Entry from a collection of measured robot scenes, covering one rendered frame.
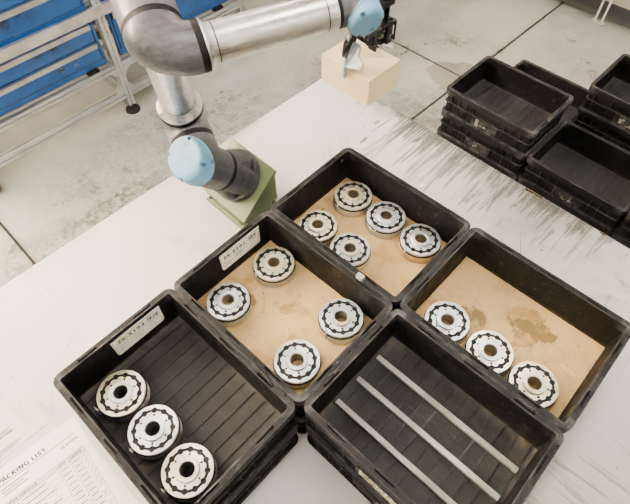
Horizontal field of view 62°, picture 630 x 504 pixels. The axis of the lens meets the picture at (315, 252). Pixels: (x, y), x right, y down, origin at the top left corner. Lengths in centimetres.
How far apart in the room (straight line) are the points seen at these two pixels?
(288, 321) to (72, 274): 66
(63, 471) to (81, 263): 56
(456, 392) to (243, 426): 46
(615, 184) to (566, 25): 180
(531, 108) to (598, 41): 156
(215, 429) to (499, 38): 309
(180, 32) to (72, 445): 92
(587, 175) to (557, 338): 116
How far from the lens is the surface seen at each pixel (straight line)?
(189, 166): 135
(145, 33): 103
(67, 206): 279
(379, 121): 187
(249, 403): 116
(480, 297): 131
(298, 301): 125
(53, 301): 157
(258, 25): 104
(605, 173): 240
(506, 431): 119
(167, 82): 127
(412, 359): 120
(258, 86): 318
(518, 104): 240
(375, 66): 138
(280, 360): 115
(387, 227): 135
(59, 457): 138
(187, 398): 119
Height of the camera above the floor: 192
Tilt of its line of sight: 55 degrees down
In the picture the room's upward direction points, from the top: 1 degrees counter-clockwise
